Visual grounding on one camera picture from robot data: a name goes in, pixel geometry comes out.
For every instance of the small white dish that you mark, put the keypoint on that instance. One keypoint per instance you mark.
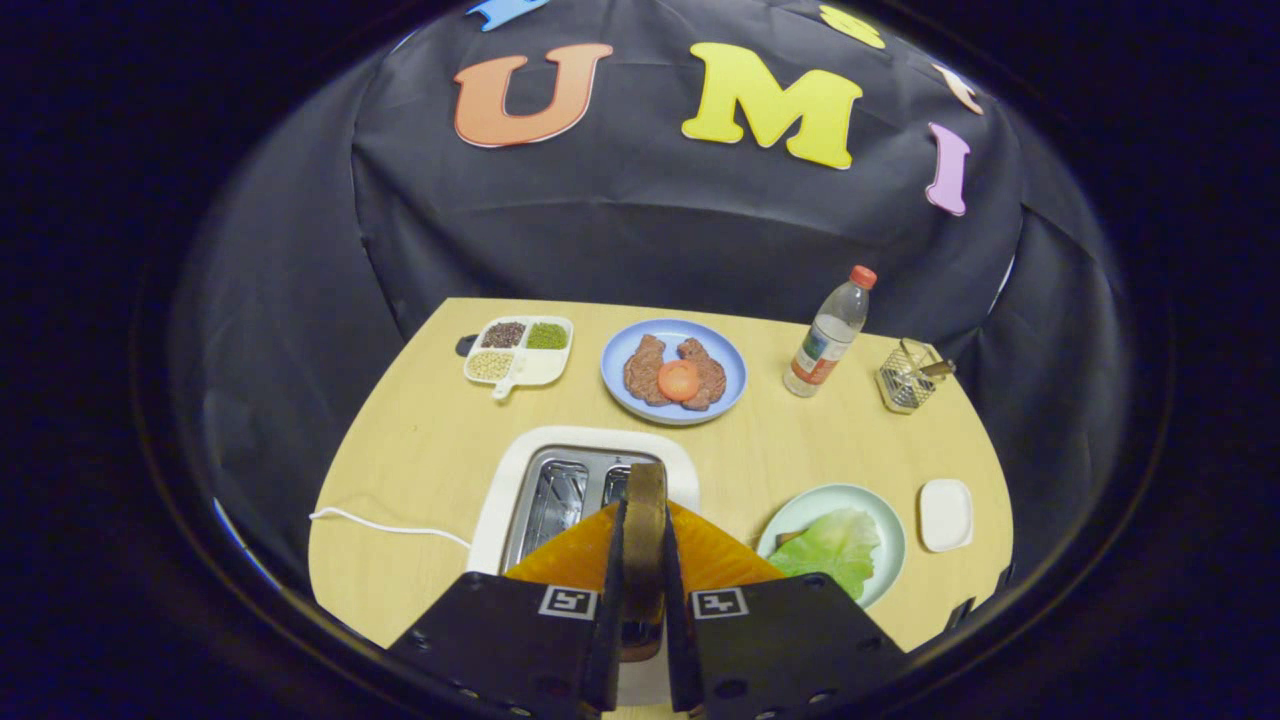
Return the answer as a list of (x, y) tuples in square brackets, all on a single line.
[(945, 515)]

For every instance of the white divided tray of beans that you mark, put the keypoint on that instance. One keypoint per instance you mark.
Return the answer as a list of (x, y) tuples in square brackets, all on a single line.
[(545, 368)]

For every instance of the brown-crust bread slice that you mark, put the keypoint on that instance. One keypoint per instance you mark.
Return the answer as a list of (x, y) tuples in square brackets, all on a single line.
[(788, 538)]

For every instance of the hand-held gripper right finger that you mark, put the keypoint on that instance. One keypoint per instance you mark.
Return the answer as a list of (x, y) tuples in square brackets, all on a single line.
[(680, 640)]

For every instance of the blue plate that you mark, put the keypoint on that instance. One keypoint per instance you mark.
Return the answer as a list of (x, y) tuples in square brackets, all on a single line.
[(675, 335)]

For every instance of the green lettuce leaf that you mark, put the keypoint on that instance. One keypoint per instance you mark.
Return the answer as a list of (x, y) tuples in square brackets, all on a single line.
[(830, 550)]

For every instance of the clear bottle with red cap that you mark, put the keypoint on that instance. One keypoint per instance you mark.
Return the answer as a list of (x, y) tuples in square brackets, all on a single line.
[(825, 345)]

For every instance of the brown meat patty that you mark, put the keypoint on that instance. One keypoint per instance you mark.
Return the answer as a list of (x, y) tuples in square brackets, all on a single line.
[(640, 375), (710, 375)]

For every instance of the white toaster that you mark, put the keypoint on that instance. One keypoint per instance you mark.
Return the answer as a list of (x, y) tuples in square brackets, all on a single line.
[(600, 438)]

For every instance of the light green plate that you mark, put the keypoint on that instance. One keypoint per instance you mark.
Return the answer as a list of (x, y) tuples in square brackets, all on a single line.
[(830, 495)]

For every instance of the toasted bread slice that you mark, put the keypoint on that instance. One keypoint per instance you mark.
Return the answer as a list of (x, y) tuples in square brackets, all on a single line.
[(645, 540)]

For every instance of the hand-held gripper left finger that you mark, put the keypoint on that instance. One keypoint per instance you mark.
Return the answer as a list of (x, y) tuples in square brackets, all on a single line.
[(612, 640)]

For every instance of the red tomato slice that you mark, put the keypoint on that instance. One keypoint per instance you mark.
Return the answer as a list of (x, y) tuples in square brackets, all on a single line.
[(678, 381)]

